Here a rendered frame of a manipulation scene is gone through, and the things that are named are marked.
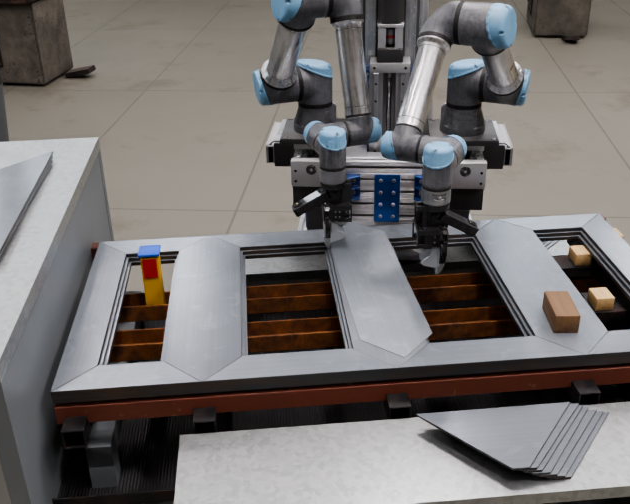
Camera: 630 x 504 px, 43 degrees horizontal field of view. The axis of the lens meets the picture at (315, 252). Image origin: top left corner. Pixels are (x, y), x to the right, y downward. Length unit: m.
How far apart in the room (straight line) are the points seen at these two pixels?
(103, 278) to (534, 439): 1.23
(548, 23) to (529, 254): 6.55
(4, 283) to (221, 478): 0.66
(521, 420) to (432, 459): 0.22
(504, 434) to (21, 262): 1.17
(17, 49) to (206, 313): 5.66
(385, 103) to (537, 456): 1.47
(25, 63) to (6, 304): 5.78
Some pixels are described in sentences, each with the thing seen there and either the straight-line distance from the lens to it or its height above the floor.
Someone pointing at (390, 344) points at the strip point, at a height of 0.85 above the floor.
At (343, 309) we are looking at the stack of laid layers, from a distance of 2.09.
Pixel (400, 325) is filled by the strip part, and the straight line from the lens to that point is 2.01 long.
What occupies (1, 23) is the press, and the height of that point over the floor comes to 0.54.
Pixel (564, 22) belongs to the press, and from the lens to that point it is 8.84.
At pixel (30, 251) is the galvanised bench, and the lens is 2.07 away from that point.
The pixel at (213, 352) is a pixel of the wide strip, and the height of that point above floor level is 0.85.
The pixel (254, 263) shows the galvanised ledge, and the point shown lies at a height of 0.68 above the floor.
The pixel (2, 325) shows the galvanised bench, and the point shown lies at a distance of 1.79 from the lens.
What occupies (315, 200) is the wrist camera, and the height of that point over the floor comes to 1.01.
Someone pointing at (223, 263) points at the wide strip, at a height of 0.85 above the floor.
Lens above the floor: 1.94
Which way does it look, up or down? 28 degrees down
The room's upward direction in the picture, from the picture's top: 1 degrees counter-clockwise
